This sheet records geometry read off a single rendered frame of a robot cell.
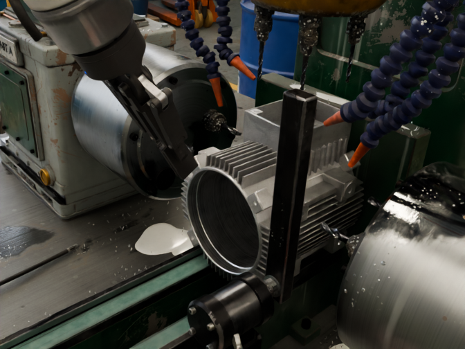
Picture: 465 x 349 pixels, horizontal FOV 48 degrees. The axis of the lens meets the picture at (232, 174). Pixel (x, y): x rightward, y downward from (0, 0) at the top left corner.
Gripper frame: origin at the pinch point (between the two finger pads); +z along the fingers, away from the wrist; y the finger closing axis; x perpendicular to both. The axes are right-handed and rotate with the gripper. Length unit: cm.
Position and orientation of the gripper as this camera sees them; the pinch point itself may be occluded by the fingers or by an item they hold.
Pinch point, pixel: (177, 154)
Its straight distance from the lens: 69.9
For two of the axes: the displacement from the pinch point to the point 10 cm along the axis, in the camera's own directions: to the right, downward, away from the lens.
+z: 3.3, 6.1, 7.2
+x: -6.7, 6.9, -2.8
